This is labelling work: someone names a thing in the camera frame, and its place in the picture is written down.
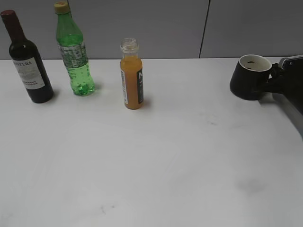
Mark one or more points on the orange juice bottle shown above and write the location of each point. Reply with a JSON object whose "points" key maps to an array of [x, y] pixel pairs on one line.
{"points": [[131, 68]]}

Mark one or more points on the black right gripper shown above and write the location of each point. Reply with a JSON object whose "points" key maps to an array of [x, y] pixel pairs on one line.
{"points": [[287, 82]]}

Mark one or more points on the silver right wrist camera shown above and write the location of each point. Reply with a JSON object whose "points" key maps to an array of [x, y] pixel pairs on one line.
{"points": [[291, 61]]}

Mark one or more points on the black mug white interior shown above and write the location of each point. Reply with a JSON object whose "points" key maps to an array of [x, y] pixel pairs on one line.
{"points": [[250, 72]]}

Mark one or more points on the red wine bottle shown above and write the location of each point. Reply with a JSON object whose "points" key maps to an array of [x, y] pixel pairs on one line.
{"points": [[27, 60]]}

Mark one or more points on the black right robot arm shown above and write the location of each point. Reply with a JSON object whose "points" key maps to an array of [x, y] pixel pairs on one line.
{"points": [[292, 106]]}

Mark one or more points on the green plastic soda bottle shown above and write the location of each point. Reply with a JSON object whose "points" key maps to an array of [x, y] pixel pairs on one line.
{"points": [[73, 51]]}

